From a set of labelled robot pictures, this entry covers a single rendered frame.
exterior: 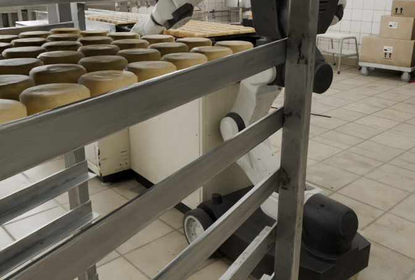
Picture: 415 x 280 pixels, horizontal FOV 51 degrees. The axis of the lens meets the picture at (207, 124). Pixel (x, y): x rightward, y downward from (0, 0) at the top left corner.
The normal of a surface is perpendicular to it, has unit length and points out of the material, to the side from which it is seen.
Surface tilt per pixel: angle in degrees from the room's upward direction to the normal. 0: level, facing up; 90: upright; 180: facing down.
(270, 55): 90
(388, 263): 0
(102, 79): 0
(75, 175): 90
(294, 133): 90
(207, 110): 90
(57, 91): 0
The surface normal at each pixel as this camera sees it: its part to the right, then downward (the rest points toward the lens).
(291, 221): -0.52, 0.27
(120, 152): 0.62, 0.25
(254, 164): -0.79, 0.19
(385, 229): 0.00, -0.95
